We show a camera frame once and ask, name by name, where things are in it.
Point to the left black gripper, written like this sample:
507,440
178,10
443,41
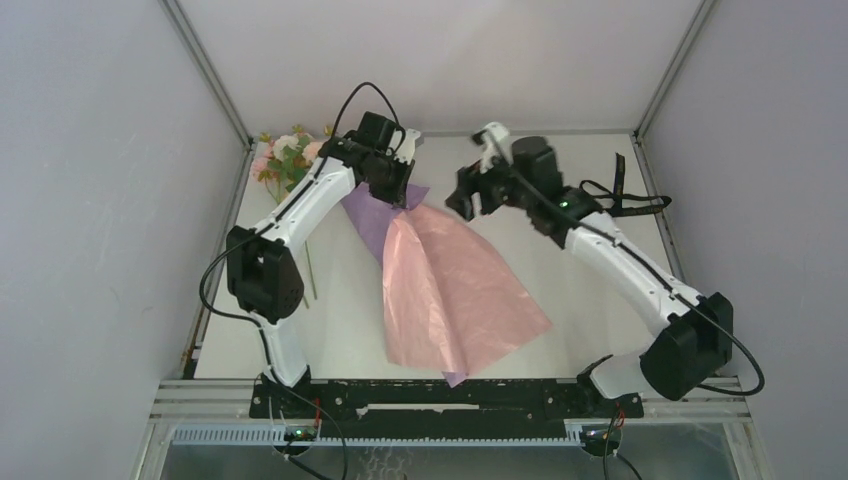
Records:
396,196

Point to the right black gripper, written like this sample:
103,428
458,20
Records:
468,182

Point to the fake flower bouquet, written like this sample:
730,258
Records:
284,161

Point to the purple pink wrapping paper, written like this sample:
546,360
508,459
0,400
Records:
451,303

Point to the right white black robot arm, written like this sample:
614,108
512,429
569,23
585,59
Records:
692,333

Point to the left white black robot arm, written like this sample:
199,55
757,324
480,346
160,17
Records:
261,270

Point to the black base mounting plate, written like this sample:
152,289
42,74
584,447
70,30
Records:
407,408

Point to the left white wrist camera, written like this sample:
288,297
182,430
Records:
403,144

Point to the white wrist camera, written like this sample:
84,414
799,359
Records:
493,139
403,144

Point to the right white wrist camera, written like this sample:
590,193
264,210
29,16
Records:
493,139

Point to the white slotted cable duct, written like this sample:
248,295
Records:
258,435

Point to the aluminium frame rail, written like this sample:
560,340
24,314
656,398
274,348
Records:
224,399

